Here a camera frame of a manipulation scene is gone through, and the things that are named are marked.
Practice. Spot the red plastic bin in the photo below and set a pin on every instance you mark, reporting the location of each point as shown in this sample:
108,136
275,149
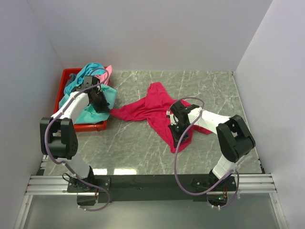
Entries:
100,126

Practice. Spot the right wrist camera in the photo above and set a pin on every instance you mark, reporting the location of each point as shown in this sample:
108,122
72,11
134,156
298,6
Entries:
180,111

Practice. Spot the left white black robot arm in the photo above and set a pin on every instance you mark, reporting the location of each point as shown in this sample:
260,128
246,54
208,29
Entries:
58,136

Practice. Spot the light blue t shirt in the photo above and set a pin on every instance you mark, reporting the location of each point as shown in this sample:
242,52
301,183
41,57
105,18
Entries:
89,69

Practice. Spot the grey t shirt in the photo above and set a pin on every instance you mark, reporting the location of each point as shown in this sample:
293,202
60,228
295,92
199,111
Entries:
72,77

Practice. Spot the black base beam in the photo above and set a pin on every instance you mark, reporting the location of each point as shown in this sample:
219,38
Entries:
148,188

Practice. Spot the magenta t shirt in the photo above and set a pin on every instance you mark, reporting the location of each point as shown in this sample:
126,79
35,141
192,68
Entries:
152,108

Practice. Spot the pink t shirt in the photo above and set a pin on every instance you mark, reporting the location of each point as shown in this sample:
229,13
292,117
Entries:
104,76

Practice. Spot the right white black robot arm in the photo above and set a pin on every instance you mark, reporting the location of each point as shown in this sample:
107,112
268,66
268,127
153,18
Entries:
234,137

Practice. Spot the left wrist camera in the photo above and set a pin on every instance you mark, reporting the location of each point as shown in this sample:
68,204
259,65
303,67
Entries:
89,81

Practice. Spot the teal green t shirt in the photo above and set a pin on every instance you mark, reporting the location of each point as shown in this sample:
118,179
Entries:
89,116

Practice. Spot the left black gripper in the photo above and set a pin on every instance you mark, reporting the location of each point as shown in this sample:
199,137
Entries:
104,107

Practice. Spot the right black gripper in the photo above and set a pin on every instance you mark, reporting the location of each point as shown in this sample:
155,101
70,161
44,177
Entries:
176,137

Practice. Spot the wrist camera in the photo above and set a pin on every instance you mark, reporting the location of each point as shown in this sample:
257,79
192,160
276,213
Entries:
180,111
89,81

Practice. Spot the aluminium rail frame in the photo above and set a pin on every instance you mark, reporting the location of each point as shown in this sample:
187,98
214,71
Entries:
40,185

